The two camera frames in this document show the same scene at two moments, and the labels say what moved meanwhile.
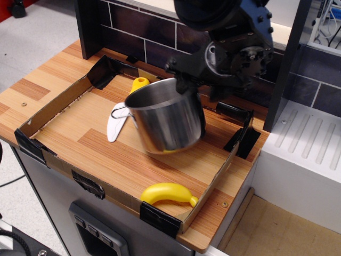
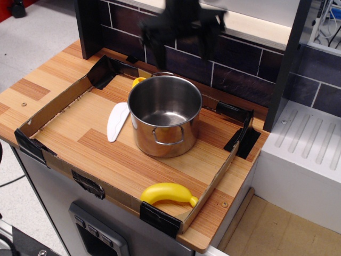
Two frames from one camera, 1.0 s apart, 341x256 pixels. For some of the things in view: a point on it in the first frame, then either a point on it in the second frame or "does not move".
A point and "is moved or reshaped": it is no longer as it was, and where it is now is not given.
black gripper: (230, 60) to (159, 31)
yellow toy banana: (167, 191) does not move
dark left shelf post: (88, 21) does not move
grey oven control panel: (95, 237) does not move
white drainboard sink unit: (299, 168) does not move
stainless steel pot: (170, 121) is moved or reshaped
